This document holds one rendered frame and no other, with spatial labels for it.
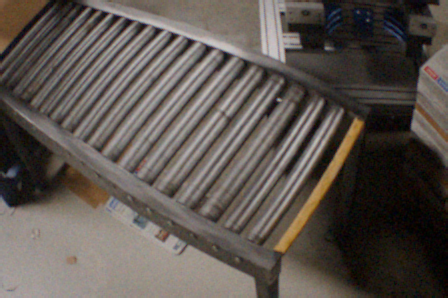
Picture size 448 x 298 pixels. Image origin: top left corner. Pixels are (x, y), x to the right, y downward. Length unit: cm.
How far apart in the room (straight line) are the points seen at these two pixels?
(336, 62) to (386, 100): 30
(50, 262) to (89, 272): 21
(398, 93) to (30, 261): 180
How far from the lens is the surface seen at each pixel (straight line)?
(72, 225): 257
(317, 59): 260
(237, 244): 152
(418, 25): 212
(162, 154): 167
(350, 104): 173
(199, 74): 180
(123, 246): 247
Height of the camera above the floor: 218
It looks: 57 degrees down
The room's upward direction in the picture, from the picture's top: 10 degrees counter-clockwise
